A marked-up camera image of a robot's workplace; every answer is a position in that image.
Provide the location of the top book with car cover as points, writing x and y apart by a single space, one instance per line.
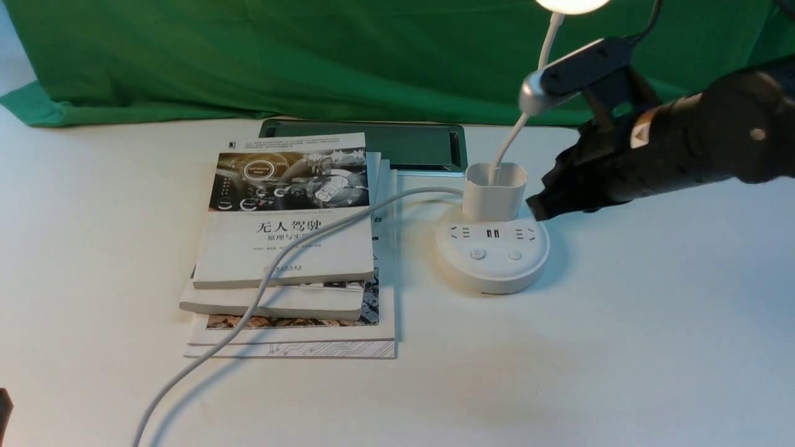
272 203

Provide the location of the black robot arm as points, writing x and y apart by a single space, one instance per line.
740 126

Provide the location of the bottom book with circuit pattern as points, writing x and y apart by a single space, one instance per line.
377 349

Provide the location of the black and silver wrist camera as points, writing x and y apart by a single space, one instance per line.
601 72

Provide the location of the dark object at left edge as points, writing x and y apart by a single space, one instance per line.
6 407

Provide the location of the green backdrop cloth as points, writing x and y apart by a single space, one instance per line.
129 62

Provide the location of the metal desk cable hatch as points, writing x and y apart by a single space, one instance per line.
412 149

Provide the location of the white desk lamp with sockets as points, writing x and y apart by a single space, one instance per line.
491 242

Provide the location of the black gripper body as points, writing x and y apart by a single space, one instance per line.
610 168

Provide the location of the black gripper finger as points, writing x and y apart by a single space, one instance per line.
548 204

